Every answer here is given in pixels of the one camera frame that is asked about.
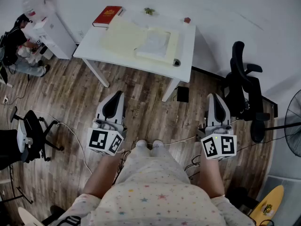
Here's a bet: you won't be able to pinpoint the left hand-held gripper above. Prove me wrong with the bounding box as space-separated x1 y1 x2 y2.
87 90 128 156

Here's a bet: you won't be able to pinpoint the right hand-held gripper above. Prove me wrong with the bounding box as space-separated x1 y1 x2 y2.
197 93 237 160

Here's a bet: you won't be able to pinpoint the cream folder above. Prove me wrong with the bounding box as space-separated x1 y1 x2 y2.
99 15 180 68

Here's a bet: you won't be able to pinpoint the white cloth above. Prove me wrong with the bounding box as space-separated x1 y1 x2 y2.
136 30 171 59

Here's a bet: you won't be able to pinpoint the person's right forearm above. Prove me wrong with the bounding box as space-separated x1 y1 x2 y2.
198 153 225 199

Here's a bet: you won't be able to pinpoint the person's left forearm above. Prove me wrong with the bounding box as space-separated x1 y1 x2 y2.
83 149 126 200

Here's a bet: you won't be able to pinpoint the white table leg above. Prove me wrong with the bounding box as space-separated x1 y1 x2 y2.
82 58 110 88
161 78 181 103

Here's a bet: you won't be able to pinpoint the black high-back office chair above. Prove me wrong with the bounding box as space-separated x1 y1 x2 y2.
221 40 271 144

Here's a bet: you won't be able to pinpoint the black box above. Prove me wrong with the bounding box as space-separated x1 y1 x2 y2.
176 86 190 104

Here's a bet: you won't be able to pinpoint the black standing fan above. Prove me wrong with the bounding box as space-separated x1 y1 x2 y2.
250 88 301 158

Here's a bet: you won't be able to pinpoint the black swivel chair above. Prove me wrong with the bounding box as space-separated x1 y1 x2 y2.
0 105 65 172

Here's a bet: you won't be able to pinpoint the white cabinet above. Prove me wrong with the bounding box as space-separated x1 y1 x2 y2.
32 12 78 61

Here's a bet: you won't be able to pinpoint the red hardcover book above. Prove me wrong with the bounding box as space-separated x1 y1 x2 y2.
92 5 124 29

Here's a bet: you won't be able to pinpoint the star print pyjamas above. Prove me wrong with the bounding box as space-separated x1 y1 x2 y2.
54 146 257 226

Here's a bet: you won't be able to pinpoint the white device on chair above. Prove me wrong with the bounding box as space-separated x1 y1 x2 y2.
16 121 34 153

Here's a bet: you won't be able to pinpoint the yellow board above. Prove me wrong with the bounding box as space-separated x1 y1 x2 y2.
248 185 285 226

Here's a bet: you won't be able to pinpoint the clear plastic bag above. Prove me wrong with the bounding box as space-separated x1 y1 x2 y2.
22 0 58 24

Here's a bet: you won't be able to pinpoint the white floor cable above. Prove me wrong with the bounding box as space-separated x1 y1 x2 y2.
23 109 94 175

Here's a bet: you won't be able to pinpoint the black and white strap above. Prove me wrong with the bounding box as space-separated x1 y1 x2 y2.
59 215 82 226

